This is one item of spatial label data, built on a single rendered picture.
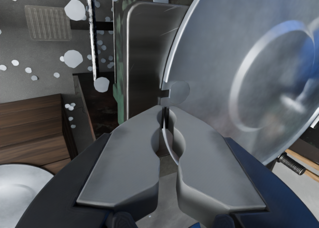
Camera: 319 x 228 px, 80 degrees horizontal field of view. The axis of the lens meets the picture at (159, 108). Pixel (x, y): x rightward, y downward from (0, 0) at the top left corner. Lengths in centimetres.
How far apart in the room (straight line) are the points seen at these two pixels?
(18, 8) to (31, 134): 46
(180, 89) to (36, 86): 85
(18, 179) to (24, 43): 50
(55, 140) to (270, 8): 63
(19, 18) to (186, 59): 81
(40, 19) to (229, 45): 65
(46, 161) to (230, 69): 64
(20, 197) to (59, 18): 60
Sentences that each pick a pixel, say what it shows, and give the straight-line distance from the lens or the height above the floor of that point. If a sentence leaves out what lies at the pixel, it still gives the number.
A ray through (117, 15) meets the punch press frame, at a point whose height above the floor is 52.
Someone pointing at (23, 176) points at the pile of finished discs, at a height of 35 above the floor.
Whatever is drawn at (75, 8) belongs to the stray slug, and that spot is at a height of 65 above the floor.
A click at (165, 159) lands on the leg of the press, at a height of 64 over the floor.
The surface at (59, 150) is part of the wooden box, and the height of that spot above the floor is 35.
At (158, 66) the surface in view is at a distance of 16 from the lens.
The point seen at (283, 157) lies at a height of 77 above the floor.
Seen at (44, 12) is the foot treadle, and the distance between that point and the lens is 76.
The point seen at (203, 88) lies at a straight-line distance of 19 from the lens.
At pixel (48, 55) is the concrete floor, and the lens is 94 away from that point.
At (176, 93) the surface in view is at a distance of 17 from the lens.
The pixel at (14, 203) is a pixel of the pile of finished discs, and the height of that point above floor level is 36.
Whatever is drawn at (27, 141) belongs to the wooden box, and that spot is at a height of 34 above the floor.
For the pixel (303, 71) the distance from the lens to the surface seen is 29.
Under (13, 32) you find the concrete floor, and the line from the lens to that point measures 94.
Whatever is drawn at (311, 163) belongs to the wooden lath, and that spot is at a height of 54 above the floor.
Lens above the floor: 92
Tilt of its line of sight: 52 degrees down
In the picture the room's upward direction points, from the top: 136 degrees clockwise
